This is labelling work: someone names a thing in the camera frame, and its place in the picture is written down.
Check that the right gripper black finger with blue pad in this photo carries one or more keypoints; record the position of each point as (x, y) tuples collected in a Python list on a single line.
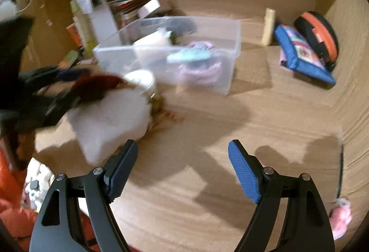
[(306, 226), (58, 226)]

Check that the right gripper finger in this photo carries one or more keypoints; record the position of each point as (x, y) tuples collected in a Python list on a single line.
[(50, 110), (50, 75)]

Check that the red pouch gold tie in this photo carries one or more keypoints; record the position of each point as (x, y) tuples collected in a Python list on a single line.
[(90, 88)]

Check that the white cloth pouch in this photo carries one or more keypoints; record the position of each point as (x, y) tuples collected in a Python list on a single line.
[(102, 126)]

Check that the round white plastic container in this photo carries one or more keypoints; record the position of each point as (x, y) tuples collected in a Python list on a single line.
[(143, 79)]

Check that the mint green tube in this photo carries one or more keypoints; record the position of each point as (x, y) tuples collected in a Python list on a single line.
[(187, 55)]

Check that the orange green tube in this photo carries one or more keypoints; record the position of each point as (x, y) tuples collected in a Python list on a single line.
[(69, 60)]

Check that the yellow green spray bottle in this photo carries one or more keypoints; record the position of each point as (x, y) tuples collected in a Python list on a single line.
[(84, 29)]

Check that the small orange box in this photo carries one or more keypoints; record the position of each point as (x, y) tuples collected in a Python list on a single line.
[(72, 30)]

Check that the white arched paper holder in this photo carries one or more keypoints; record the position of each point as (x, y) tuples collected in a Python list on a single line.
[(100, 18)]

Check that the white fluffy pompom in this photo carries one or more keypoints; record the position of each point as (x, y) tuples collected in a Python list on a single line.
[(8, 9)]

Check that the stack of books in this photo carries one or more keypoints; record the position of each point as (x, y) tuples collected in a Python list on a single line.
[(125, 11)]

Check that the small white pink box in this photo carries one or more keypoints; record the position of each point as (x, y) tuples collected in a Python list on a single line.
[(154, 8)]

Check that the clear plastic storage bin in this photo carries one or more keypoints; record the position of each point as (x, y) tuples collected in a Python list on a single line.
[(220, 36)]

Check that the pink phone under pouch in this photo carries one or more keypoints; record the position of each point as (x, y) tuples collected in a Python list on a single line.
[(283, 61)]

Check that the blue patchwork pouch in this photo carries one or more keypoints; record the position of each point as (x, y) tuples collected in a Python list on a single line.
[(300, 56)]

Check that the black orange zip case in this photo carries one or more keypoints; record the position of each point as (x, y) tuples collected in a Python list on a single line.
[(320, 35)]

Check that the cream lotion tube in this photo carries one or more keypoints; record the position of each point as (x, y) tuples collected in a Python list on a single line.
[(269, 25)]

